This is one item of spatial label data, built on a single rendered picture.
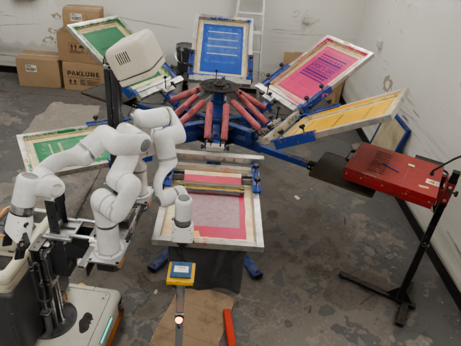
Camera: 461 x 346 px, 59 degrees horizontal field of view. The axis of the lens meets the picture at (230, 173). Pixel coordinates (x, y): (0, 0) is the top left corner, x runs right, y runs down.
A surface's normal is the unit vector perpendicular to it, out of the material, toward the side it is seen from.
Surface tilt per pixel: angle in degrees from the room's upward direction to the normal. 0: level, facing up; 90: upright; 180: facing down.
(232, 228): 0
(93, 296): 0
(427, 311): 0
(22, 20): 90
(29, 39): 90
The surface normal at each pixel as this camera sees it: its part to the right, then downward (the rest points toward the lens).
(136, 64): -0.11, 0.53
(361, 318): 0.09, -0.84
